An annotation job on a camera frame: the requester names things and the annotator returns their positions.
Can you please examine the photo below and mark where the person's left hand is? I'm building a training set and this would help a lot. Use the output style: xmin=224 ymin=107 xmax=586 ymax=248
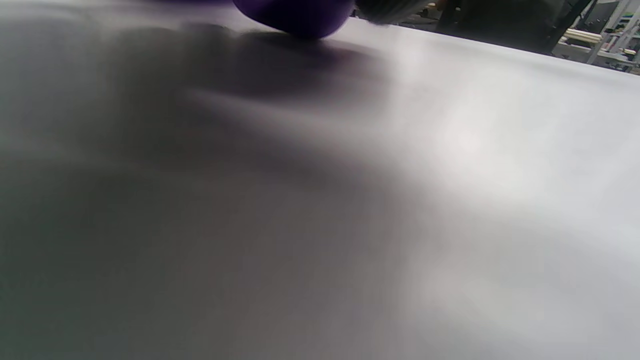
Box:
xmin=355 ymin=0 xmax=435 ymax=25

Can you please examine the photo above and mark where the purple plastic measuring cup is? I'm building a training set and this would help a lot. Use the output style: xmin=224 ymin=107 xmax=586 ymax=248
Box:
xmin=232 ymin=0 xmax=356 ymax=40

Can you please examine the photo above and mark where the black mesh office chair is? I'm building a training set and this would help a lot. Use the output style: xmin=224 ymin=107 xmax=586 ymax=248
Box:
xmin=436 ymin=0 xmax=596 ymax=55

